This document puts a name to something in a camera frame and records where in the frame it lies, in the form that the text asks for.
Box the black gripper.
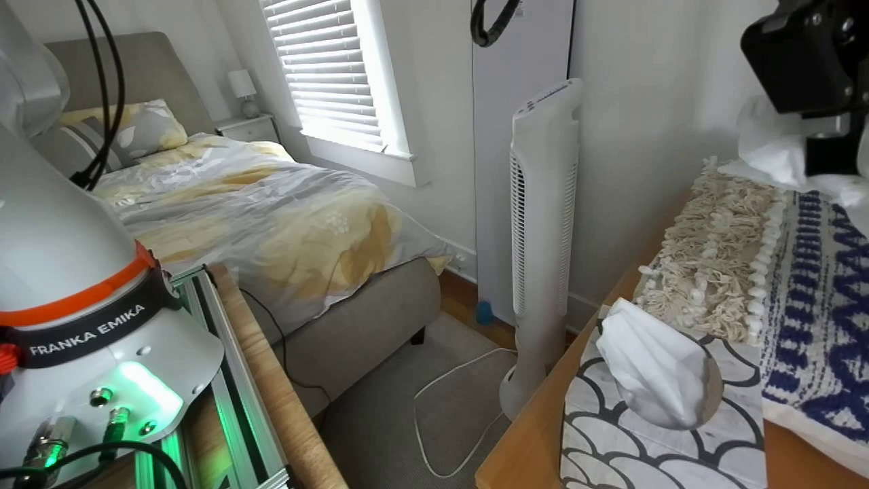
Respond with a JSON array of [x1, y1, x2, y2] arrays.
[[740, 0, 864, 180]]

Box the white tower fan heater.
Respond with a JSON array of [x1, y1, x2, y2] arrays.
[[498, 78, 585, 421]]

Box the yellow grey bed pillow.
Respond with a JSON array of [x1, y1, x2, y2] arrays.
[[61, 95, 190, 171]]

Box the grey striped bed pillow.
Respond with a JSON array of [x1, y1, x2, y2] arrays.
[[31, 119, 123, 183]]

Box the blue white patterned rug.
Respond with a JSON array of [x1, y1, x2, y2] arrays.
[[631, 158, 869, 456]]

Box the white tissue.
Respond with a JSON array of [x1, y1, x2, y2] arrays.
[[594, 296, 716, 430]]

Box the scale pattern tissue box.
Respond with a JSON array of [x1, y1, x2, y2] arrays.
[[556, 326, 771, 489]]

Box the wooden dresser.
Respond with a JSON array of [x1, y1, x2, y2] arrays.
[[473, 260, 869, 489]]

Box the white window blinds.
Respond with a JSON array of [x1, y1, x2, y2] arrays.
[[259, 0, 388, 158], [296, 0, 420, 191]]

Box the grey rug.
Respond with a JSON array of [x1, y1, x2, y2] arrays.
[[315, 311, 521, 489]]

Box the bed with yellow bedding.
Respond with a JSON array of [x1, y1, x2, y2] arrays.
[[93, 133, 454, 340]]

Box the white nightstand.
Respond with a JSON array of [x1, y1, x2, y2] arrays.
[[211, 112, 281, 146]]

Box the white table lamp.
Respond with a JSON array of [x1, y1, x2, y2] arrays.
[[225, 69, 260, 119]]

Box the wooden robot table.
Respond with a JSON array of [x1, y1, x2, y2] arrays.
[[206, 260, 353, 489]]

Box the grey headboard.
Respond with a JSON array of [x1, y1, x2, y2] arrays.
[[42, 31, 217, 141]]

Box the white fan power cable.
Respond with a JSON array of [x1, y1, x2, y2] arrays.
[[411, 345, 518, 483]]

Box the grey upholstered bed frame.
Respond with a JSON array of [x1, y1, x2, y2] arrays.
[[241, 255, 445, 418]]

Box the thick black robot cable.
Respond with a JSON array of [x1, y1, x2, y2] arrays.
[[67, 0, 131, 192]]

